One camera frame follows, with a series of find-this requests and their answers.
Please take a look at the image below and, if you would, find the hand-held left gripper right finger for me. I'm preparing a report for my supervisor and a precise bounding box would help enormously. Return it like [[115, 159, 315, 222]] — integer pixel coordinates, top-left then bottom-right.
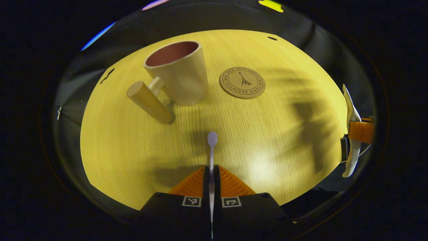
[[214, 165, 291, 236]]

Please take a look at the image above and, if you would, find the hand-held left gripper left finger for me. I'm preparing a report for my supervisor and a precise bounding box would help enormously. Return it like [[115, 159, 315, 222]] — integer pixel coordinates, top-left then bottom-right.
[[140, 166, 212, 235]]

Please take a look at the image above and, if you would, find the white toothpaste tube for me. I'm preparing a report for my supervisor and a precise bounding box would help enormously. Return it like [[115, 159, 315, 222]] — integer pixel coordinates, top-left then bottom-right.
[[342, 84, 362, 178]]

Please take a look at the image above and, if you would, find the white toothbrush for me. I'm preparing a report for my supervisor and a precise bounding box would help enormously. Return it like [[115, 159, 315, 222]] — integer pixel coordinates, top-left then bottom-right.
[[207, 132, 218, 240]]

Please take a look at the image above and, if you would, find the round cork coaster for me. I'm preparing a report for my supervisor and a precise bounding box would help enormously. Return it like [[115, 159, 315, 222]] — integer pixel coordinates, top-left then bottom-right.
[[219, 67, 266, 99]]

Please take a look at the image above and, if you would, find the beige cup with wooden handle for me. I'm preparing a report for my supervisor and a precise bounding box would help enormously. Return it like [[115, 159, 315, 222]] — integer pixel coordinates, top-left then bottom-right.
[[126, 41, 210, 125]]

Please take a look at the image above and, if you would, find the yellow wooden desktop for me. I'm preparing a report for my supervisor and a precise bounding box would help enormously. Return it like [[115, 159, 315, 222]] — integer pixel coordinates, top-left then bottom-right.
[[80, 29, 349, 211]]

